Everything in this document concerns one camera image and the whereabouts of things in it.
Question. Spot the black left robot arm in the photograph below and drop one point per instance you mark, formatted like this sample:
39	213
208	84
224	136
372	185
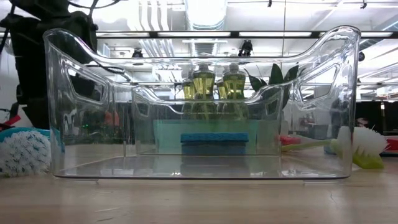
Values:
77	28

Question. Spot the red bar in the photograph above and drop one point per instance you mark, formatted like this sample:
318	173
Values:
13	120

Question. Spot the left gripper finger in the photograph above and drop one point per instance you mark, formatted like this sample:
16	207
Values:
49	116
33	115

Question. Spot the yellow-green dish brush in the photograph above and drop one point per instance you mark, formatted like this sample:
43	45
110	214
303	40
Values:
370	161

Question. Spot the black overhead light bar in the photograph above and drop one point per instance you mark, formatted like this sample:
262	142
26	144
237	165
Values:
234	34

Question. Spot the red dish brush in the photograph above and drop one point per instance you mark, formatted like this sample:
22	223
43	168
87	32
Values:
289	140

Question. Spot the black partition panel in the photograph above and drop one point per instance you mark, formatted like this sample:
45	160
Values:
373	118

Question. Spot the clear plastic bin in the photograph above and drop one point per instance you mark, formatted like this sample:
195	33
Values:
146	105
217	168

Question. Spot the snake plant in white pot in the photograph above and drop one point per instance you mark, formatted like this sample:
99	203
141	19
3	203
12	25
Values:
275	74

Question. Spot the blue dish brush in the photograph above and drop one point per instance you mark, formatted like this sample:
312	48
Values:
21	155

